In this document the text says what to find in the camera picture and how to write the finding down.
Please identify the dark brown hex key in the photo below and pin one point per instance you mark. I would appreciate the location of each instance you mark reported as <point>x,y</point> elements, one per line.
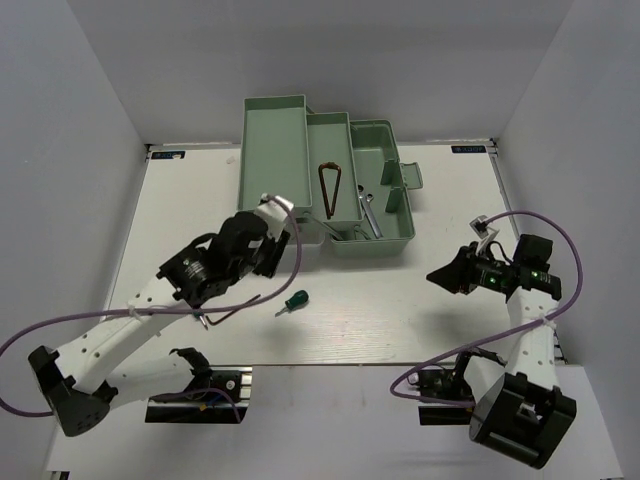
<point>212,323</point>

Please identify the clear plastic toolbox lid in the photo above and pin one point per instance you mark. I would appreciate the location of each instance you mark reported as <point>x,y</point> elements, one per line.
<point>310,235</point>

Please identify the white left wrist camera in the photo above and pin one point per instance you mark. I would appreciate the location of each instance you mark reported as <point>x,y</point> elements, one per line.
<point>274,211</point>

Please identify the small silver ratchet wrench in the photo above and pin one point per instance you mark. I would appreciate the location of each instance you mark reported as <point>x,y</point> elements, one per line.
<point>353,232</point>

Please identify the long brown hex key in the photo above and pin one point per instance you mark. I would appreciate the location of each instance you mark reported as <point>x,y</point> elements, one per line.
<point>322,168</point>

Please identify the green stubby screwdriver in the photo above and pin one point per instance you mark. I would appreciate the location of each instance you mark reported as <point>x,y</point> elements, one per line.
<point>298,300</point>
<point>201,318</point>

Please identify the large silver ratchet wrench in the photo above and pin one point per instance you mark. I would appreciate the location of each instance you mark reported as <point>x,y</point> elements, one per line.
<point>366,199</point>

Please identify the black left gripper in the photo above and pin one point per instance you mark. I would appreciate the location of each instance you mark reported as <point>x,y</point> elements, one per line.
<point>276,249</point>

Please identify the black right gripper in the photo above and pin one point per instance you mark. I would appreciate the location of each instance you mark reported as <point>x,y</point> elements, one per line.
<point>461,270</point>

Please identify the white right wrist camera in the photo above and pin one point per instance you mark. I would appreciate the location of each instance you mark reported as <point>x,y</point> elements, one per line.
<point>487,234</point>

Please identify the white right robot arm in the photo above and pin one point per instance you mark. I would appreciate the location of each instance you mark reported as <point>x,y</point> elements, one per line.
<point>512,405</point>

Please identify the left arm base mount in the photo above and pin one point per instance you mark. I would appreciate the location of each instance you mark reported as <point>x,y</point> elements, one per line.
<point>222,399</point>

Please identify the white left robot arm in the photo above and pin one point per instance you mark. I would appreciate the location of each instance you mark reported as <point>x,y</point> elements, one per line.
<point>85,379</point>

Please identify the green cantilever toolbox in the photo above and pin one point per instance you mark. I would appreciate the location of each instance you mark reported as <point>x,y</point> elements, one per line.
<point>344,177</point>

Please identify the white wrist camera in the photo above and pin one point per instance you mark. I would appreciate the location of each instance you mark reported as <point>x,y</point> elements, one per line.
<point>274,211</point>
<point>487,234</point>

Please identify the short brown hex key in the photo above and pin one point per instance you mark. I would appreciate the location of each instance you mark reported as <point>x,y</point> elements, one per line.
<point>331,209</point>

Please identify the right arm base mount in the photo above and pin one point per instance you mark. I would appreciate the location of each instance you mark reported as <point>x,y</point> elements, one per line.
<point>456,389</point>

